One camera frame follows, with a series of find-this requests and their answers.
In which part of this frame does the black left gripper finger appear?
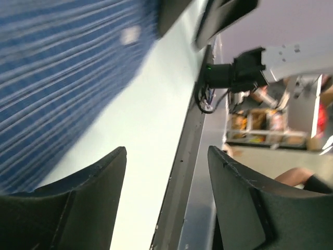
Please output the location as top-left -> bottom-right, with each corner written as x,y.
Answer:
208,146 -> 332,249
157,1 -> 200,38
1,147 -> 126,249

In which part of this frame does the person leg in background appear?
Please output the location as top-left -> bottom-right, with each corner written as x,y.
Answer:
274,168 -> 332,194

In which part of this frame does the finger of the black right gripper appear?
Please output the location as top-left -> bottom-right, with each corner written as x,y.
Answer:
194,0 -> 260,50

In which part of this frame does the blue plaid long sleeve shirt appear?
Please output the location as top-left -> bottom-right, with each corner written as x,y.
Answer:
1,1 -> 159,194

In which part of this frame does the metal trolley in background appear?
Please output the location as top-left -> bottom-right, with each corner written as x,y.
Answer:
224,74 -> 332,151

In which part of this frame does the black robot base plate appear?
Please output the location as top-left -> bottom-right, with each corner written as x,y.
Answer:
150,84 -> 205,250

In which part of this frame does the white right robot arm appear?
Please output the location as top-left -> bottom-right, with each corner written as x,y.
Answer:
151,1 -> 332,249

